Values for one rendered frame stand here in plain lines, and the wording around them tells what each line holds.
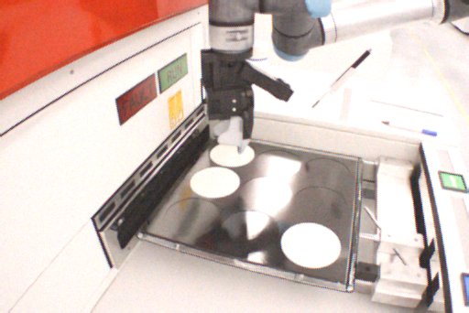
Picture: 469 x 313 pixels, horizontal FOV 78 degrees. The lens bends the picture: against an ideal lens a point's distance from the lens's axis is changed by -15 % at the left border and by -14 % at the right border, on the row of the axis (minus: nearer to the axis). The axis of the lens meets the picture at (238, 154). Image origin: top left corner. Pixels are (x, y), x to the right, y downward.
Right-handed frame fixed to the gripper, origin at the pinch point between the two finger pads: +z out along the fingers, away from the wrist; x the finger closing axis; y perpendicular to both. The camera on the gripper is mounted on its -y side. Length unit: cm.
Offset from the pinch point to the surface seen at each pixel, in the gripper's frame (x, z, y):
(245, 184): 2.6, 7.3, 0.3
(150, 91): -3.5, -12.3, 16.2
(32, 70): 21.4, -26.6, 27.4
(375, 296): 32.7, 10.6, -12.7
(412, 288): 35.1, 7.9, -17.7
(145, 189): 3.5, 3.8, 19.8
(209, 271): 15.9, 15.1, 10.9
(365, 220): 12.7, 15.2, -24.3
